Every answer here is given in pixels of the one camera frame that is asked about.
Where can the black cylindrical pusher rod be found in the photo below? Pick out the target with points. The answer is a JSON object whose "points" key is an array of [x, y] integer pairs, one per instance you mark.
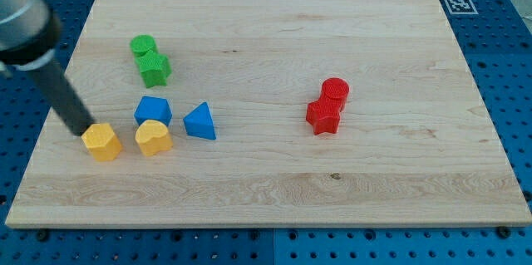
{"points": [[50, 79]]}

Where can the yellow heart block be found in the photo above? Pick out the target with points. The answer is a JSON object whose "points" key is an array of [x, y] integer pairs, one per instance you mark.
{"points": [[152, 137]]}

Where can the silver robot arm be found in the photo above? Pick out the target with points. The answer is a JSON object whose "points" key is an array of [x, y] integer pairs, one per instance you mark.
{"points": [[30, 31]]}

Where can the blue triangle block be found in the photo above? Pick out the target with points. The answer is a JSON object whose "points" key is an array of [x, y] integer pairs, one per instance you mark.
{"points": [[199, 123]]}

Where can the yellow hexagon block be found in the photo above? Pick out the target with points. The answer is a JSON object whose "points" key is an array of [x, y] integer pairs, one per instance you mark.
{"points": [[102, 142]]}

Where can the blue pentagon block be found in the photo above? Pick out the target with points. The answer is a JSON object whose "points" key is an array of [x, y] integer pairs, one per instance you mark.
{"points": [[153, 108]]}

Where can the green cylinder block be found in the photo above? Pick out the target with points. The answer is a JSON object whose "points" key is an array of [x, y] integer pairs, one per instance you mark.
{"points": [[141, 44]]}

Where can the green star block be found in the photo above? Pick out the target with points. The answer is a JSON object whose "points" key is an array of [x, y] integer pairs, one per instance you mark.
{"points": [[154, 69]]}

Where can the wooden board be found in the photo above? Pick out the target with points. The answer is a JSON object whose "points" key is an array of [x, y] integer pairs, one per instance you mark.
{"points": [[415, 146]]}

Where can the red star block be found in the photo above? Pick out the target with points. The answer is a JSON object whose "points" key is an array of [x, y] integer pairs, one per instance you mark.
{"points": [[324, 115]]}

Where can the red cylinder block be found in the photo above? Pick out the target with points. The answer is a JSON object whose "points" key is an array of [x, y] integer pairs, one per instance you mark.
{"points": [[335, 90]]}

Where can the white fiducial marker tag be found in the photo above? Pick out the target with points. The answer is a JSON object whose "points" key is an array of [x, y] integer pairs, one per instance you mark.
{"points": [[460, 7]]}

